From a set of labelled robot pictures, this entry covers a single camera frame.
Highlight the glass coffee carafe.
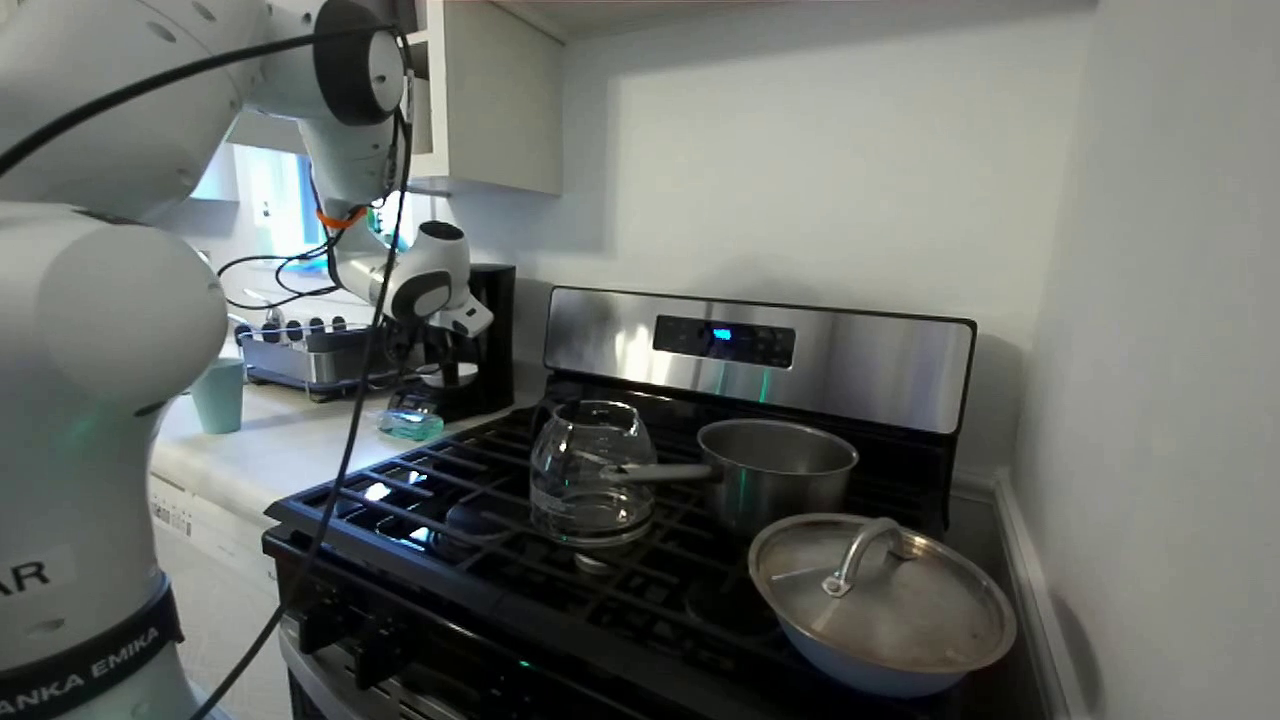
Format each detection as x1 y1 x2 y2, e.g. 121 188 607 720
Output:
529 400 654 549

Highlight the white wall cabinet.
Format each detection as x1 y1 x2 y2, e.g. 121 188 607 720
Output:
412 0 561 196

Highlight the teal cup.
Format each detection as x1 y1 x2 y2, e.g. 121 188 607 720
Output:
191 359 242 437

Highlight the stainless steel saucepan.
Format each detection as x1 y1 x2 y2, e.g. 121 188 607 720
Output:
615 416 860 536

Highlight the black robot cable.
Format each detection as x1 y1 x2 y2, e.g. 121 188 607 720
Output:
0 29 419 720

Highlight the green plastic wrapped sponge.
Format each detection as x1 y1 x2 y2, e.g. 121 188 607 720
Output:
379 409 444 444

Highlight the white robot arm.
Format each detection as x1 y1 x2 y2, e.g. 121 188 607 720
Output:
0 0 412 720

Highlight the blue pan with lid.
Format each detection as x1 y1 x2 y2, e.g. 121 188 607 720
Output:
747 511 1017 698

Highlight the black coffee machine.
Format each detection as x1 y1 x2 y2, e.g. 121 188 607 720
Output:
424 262 517 421

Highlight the black gas stove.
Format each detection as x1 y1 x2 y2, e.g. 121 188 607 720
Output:
263 288 1041 720

